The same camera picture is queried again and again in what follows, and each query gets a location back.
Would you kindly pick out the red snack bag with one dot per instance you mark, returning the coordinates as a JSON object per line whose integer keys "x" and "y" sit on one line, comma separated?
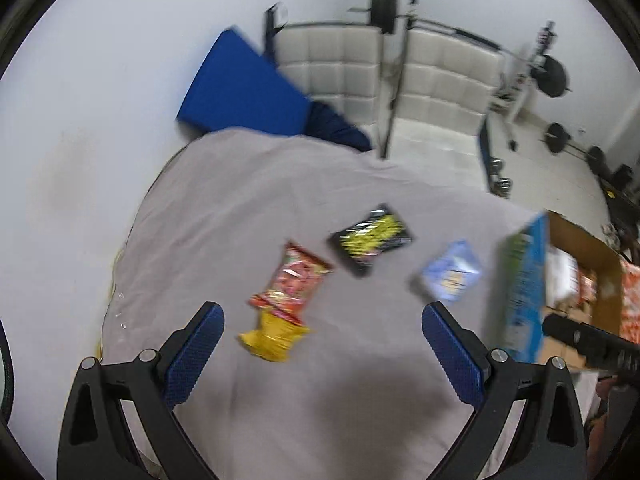
{"x": 294, "y": 283}

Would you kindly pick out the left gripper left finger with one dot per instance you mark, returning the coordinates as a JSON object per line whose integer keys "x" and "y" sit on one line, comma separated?
{"x": 95, "y": 440}

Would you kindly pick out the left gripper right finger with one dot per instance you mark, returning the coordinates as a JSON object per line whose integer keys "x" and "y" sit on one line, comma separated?
{"x": 548, "y": 441}

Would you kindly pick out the blue foam mat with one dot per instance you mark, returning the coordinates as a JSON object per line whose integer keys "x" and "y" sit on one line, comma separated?
{"x": 235, "y": 87}

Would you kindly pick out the chrome dumbbell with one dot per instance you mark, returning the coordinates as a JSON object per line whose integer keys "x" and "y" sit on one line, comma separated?
{"x": 498, "y": 185}

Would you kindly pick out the yellow snack bag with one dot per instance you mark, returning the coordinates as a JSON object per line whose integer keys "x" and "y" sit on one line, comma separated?
{"x": 274, "y": 336}

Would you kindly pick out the white padded chair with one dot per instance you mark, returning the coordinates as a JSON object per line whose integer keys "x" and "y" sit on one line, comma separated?
{"x": 337, "y": 64}
{"x": 441, "y": 102}

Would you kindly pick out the cardboard milk box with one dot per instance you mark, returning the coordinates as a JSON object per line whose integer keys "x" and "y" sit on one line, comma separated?
{"x": 553, "y": 266}

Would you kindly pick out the black shoe wipes pack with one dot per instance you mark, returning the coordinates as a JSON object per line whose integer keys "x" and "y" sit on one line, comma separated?
{"x": 357, "y": 246}

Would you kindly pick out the dark blue cloth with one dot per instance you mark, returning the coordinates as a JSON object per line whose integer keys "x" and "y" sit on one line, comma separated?
{"x": 324, "y": 123}

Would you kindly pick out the blue tissue pack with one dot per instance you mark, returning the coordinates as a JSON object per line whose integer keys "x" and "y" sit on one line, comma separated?
{"x": 447, "y": 277}

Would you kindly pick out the right white padded chair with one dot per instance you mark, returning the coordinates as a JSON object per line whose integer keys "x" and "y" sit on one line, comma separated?
{"x": 441, "y": 102}

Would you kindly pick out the left white padded chair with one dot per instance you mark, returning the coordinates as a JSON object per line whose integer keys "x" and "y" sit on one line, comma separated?
{"x": 337, "y": 64}

